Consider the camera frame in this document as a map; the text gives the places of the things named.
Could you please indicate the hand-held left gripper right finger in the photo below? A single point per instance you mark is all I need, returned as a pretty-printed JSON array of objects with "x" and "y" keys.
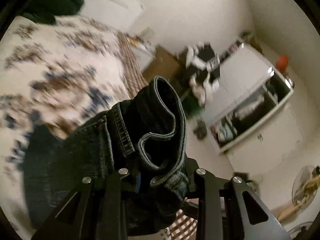
[{"x": 192, "y": 177}]

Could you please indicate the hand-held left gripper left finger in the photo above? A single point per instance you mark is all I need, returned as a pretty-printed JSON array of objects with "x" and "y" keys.
[{"x": 138, "y": 180}]

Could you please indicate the dark denim pants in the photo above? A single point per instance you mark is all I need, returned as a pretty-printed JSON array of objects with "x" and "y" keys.
[{"x": 105, "y": 160}]

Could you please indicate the white open wardrobe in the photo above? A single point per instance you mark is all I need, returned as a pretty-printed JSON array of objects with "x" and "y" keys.
[{"x": 250, "y": 100}]

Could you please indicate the black and white clutter pile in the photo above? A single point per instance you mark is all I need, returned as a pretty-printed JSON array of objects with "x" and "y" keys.
[{"x": 203, "y": 67}]

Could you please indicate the cardboard box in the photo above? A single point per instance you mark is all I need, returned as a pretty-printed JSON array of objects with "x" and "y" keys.
[{"x": 162, "y": 63}]

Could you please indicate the checkered brown bed sheet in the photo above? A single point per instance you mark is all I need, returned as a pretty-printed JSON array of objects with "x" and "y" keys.
[{"x": 130, "y": 62}]

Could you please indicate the floral printed bed blanket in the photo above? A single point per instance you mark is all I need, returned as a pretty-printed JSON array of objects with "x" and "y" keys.
[{"x": 60, "y": 75}]

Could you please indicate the orange ball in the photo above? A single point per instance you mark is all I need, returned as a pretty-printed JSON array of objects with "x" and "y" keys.
[{"x": 282, "y": 62}]

